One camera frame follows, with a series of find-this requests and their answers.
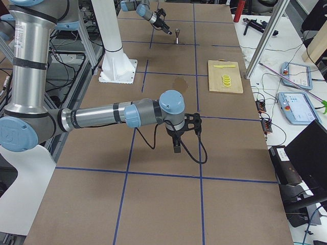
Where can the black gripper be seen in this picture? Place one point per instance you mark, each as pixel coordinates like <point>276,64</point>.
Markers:
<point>174,133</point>
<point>160,24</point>

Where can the steel jigger measuring cup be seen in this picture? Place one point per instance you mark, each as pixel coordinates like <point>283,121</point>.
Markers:
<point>177,32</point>

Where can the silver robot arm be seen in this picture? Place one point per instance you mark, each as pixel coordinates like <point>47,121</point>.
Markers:
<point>27,122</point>
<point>142,8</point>

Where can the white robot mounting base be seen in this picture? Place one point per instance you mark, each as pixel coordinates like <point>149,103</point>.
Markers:
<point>116,66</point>

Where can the yellow plastic knife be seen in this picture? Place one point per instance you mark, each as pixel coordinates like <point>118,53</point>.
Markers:
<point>225,66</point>

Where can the bamboo cutting board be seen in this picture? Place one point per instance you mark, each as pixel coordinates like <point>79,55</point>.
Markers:
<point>215,80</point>

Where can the red bottle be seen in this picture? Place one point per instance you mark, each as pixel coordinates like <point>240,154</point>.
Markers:
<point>239,10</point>

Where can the black folding tool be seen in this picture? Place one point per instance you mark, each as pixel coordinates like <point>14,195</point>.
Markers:
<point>259,26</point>

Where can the black cardboard box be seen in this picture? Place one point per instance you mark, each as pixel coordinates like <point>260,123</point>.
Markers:
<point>284,169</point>

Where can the teach pendant near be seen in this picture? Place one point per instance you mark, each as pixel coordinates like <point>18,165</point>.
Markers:
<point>297,108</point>

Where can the teach pendant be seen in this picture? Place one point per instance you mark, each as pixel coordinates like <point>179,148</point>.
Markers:
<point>297,108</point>
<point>298,73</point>

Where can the black monitor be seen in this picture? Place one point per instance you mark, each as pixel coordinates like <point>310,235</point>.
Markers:
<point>307,153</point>

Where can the teach pendant far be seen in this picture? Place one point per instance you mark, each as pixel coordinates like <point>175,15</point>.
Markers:
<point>298,73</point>

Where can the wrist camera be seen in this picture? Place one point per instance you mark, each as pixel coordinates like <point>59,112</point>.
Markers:
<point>193,122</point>
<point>161,14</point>

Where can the aluminium frame post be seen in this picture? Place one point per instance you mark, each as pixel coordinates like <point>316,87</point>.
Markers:
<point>273,21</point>

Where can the grabber stick green handle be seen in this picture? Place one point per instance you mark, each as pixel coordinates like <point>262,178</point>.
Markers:
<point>296,86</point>

